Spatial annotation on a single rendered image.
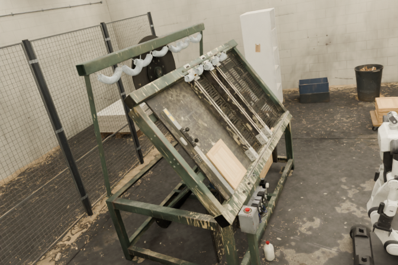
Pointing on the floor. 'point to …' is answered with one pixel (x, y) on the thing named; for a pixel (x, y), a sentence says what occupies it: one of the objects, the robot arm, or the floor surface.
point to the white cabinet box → (263, 47)
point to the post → (253, 249)
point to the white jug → (269, 251)
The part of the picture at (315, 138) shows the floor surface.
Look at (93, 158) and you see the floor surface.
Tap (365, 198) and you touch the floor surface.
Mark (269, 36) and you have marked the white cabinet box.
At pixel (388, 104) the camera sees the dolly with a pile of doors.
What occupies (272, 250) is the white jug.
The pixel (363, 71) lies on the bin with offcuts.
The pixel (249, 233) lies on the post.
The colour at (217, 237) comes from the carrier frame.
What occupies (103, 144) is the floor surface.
